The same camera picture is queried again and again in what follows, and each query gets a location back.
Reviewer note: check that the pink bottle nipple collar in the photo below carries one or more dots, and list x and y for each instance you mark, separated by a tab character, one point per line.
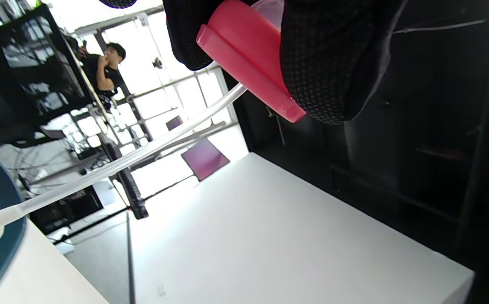
244	46

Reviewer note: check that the purple screen monitor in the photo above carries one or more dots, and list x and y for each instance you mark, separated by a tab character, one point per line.
174	123
205	159

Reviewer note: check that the person's left hand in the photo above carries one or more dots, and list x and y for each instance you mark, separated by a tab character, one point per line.
333	55

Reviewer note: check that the black equipment cabinet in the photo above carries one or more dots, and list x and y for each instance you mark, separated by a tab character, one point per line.
46	71

